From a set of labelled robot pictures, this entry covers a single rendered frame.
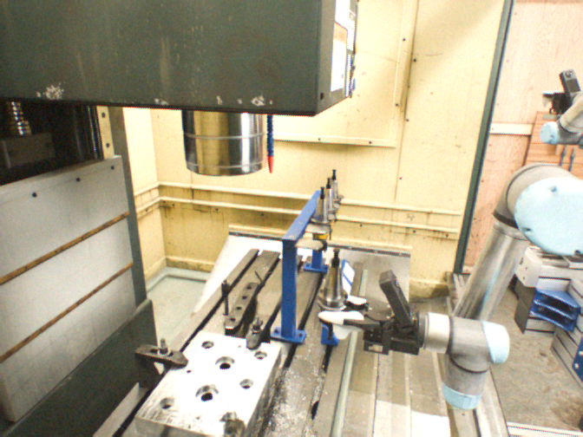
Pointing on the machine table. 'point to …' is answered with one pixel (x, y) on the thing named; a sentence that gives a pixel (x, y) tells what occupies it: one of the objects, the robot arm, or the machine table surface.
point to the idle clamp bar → (247, 299)
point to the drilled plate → (155, 424)
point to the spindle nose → (224, 143)
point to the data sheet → (343, 12)
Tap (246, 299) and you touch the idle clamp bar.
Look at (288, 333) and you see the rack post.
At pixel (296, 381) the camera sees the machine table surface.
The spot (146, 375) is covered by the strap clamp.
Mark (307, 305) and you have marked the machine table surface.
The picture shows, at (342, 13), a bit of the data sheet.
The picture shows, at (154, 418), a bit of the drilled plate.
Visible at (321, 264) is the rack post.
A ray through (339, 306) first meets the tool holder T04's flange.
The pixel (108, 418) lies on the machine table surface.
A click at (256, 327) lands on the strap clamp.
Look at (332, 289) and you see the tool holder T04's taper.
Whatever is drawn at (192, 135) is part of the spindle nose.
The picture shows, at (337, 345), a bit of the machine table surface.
